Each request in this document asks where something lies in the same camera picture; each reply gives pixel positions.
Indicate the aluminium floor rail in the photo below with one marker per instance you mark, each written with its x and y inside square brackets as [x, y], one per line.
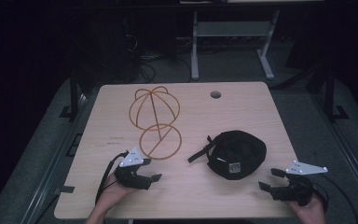
[349, 155]
[51, 168]

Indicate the black metal post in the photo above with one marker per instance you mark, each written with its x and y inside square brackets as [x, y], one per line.
[73, 93]
[329, 93]

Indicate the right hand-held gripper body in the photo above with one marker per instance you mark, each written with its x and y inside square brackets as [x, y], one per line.
[295, 186]

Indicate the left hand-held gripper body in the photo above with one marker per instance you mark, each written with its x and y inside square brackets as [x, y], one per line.
[132, 175]

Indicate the white metal table frame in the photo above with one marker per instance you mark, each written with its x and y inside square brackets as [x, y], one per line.
[230, 29]

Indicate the person's right hand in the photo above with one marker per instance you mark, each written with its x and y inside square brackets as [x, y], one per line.
[310, 213]

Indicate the person's left hand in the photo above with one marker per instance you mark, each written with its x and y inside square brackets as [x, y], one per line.
[115, 191]

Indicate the dark tape strip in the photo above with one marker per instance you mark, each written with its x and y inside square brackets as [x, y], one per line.
[64, 189]

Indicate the black cap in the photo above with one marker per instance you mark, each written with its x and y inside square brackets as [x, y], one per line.
[239, 149]

